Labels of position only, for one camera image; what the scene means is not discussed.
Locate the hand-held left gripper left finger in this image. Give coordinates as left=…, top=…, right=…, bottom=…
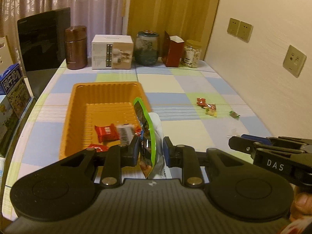
left=36, top=135, right=142, bottom=188

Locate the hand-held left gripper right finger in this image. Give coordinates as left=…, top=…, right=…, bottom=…
left=163, top=136, right=270, bottom=188

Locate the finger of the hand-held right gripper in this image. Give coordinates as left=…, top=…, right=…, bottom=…
left=241, top=134, right=312, bottom=152
left=228, top=136, right=259, bottom=154

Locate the clear barcode snack packet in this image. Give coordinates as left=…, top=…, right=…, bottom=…
left=116, top=124, right=135, bottom=145

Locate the green rimmed snack pouch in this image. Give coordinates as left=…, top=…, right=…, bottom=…
left=133, top=97, right=172, bottom=179

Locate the large red snack packet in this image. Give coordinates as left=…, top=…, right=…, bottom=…
left=95, top=124, right=120, bottom=143

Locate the orange plastic tray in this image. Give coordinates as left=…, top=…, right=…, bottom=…
left=59, top=82, right=153, bottom=161

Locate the person's right hand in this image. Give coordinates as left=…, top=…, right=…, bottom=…
left=290, top=192, right=312, bottom=222

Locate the checked tablecloth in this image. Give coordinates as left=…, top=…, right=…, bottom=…
left=1, top=60, right=276, bottom=215

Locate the open red carton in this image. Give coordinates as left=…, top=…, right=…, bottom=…
left=161, top=31, right=184, bottom=67

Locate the clear plastic nut jar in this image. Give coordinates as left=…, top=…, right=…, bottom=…
left=181, top=40, right=203, bottom=68

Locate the white printed cardboard box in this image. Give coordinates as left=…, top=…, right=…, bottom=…
left=91, top=35, right=134, bottom=70

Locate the dark glass jar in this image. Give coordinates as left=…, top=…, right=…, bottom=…
left=134, top=30, right=160, bottom=66

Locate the brown metal thermos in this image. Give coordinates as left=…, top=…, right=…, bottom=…
left=64, top=26, right=88, bottom=70

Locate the light blue carton box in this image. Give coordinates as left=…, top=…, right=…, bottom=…
left=0, top=95, right=21, bottom=158

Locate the blue milk carton box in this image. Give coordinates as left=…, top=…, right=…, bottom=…
left=0, top=63, right=33, bottom=120

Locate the black glossy appliance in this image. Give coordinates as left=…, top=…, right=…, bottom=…
left=17, top=7, right=71, bottom=98

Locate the white wooden chair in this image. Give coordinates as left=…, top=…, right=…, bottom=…
left=0, top=35, right=14, bottom=71

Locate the sheer pink curtain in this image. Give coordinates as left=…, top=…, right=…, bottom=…
left=0, top=0, right=133, bottom=61

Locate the beige wall data socket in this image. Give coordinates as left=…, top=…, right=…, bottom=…
left=283, top=45, right=307, bottom=78

